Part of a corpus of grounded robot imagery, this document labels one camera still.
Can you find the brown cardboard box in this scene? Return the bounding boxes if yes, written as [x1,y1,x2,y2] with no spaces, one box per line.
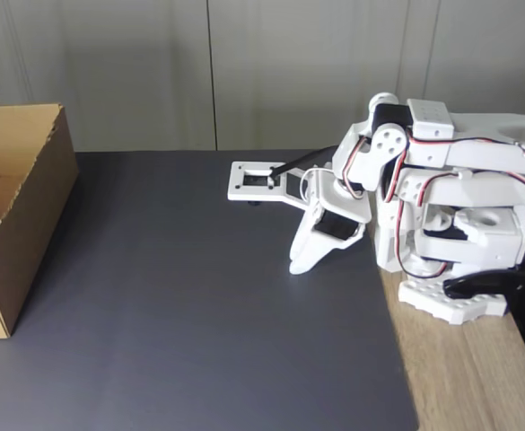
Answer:
[0,102,79,340]

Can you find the black table clamp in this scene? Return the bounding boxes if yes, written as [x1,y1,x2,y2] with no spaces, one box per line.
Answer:
[442,268,525,347]

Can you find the dark grey table mat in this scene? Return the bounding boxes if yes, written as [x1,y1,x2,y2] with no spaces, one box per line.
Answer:
[0,150,420,431]

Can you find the black camera cable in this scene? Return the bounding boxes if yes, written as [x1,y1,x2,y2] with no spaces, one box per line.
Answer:
[268,144,337,178]

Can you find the white gripper camera mount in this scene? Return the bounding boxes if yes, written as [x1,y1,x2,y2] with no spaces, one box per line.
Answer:
[225,160,318,211]

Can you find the thin white cable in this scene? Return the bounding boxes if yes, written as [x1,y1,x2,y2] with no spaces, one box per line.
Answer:
[300,166,333,204]

